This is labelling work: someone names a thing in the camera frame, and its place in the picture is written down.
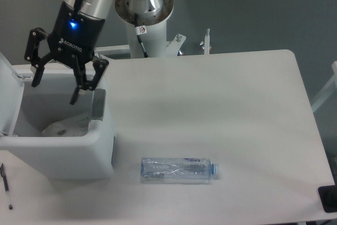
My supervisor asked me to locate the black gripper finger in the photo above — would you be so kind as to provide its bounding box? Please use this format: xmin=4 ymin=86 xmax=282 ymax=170
xmin=69 ymin=53 xmax=110 ymax=105
xmin=24 ymin=27 xmax=52 ymax=87

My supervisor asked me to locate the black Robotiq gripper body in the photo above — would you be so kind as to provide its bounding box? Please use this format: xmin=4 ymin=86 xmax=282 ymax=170
xmin=47 ymin=2 xmax=105 ymax=69

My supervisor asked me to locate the clear plastic parts bag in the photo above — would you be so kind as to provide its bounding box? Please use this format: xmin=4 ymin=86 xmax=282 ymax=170
xmin=42 ymin=113 xmax=90 ymax=137

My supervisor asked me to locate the crushed clear plastic bottle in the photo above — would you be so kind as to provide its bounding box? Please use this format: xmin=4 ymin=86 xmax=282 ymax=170
xmin=140 ymin=157 xmax=220 ymax=184

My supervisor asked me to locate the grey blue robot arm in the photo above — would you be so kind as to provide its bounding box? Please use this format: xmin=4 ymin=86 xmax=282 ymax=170
xmin=24 ymin=0 xmax=163 ymax=104

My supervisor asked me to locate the white open trash can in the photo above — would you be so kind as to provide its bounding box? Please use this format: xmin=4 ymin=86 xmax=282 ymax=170
xmin=1 ymin=56 xmax=115 ymax=179

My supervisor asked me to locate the black pen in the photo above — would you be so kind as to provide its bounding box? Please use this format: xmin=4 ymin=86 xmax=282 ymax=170
xmin=1 ymin=163 xmax=13 ymax=210

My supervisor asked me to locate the black device at table edge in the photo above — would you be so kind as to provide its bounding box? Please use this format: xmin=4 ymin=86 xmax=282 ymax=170
xmin=318 ymin=185 xmax=336 ymax=213

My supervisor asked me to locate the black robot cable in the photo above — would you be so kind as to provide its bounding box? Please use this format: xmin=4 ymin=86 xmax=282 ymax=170
xmin=133 ymin=13 xmax=150 ymax=58

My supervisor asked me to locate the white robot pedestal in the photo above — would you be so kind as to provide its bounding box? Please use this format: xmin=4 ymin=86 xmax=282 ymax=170
xmin=89 ymin=0 xmax=187 ymax=61

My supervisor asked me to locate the white frame bracket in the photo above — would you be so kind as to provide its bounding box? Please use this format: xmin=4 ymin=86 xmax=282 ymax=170
xmin=199 ymin=28 xmax=212 ymax=55

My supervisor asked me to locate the white side frame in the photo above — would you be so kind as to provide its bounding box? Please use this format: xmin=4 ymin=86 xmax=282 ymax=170
xmin=311 ymin=61 xmax=336 ymax=113

